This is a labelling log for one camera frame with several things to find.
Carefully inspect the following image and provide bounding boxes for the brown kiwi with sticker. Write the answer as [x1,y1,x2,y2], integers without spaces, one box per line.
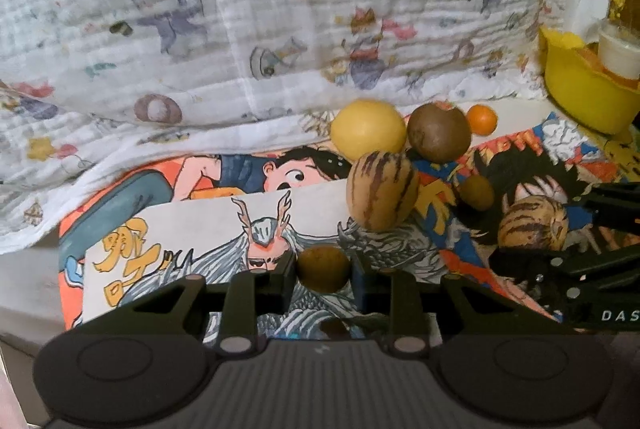
[406,102,472,163]

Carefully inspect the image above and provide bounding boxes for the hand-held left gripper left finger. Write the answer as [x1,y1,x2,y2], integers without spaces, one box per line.
[107,254,299,356]

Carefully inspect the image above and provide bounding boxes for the yellow plastic bowl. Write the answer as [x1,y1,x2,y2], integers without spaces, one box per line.
[539,26,640,135]

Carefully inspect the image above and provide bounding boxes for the orange plastic piece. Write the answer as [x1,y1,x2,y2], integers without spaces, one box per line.
[575,44,640,82]

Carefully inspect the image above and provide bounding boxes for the fantasy figure poster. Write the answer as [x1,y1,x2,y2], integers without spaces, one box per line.
[82,184,453,340]

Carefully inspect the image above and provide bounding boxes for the colourful anime poster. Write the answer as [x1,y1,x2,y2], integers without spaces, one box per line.
[57,112,640,330]

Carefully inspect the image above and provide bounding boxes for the white cup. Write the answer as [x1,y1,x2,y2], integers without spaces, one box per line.
[597,22,640,77]

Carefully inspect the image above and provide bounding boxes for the tiny orange kumquat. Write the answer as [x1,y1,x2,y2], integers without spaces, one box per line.
[466,104,499,136]

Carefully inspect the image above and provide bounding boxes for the yellow lemon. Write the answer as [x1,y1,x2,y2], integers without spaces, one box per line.
[330,100,407,161]

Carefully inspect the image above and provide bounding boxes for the striped pepino melon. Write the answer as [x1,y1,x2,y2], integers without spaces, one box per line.
[346,150,421,231]
[497,196,571,252]

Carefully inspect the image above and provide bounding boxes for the white cartoon printed blanket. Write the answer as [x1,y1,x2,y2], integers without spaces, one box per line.
[0,0,586,255]

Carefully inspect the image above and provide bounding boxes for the small brown longan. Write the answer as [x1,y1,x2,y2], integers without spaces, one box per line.
[458,175,496,211]
[296,245,352,294]

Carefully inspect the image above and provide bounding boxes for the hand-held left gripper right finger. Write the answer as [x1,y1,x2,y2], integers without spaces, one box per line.
[351,261,538,356]

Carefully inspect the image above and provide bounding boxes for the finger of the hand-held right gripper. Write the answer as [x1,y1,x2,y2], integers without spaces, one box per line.
[567,182,640,230]
[492,244,640,295]

